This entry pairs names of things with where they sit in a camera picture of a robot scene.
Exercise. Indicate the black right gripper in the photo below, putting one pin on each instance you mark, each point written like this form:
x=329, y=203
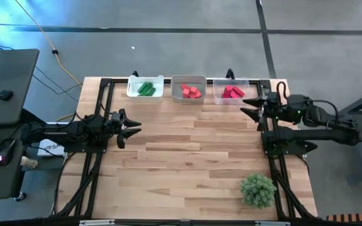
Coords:
x=272, y=110

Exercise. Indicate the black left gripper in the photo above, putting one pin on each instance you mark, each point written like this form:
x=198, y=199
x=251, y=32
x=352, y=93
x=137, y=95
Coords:
x=115, y=130

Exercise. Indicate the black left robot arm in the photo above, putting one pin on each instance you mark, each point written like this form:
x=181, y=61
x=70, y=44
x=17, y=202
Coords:
x=58, y=132

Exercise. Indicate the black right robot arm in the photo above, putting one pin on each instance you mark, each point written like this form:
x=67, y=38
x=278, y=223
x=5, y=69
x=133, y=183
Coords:
x=319, y=135

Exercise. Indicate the clear plastic bin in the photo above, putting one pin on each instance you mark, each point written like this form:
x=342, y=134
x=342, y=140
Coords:
x=217, y=100

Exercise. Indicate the black table clamp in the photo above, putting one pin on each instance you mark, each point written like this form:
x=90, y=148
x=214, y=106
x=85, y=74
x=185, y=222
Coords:
x=230, y=74
x=135, y=74

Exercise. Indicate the white plastic bin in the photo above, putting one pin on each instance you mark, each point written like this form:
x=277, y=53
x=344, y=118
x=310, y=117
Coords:
x=134, y=82

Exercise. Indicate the grey plastic bin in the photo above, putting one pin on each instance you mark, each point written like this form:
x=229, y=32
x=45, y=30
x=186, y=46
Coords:
x=176, y=91

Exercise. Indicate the artificial green plant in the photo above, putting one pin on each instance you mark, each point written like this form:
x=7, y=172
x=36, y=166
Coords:
x=258, y=190

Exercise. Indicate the white printed box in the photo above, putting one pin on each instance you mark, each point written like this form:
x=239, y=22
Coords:
x=47, y=147

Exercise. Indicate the small beige object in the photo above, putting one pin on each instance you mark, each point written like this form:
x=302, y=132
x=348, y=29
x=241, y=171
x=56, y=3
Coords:
x=28, y=162

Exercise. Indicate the black computer mouse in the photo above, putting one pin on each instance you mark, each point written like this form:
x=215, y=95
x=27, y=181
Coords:
x=6, y=147

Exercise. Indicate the black caster wheel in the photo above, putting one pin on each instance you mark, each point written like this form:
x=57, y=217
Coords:
x=20, y=197

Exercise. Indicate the small black device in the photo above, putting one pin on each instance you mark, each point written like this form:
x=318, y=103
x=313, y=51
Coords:
x=4, y=95

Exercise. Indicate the grey desk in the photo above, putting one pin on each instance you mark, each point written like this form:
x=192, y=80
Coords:
x=8, y=75

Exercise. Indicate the orange black striped bar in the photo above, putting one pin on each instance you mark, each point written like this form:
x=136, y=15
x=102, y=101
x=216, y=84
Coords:
x=354, y=217

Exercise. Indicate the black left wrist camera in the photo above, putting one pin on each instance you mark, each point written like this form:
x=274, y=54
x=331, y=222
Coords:
x=115, y=116

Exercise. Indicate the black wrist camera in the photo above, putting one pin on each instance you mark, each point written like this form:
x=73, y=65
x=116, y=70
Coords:
x=115, y=116
x=272, y=96

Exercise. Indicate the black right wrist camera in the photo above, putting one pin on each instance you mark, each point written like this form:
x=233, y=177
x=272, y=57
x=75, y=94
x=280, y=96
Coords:
x=272, y=96

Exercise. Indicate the silver bracket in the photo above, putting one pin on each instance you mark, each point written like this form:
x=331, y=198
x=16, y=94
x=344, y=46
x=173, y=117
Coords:
x=272, y=223
x=97, y=222

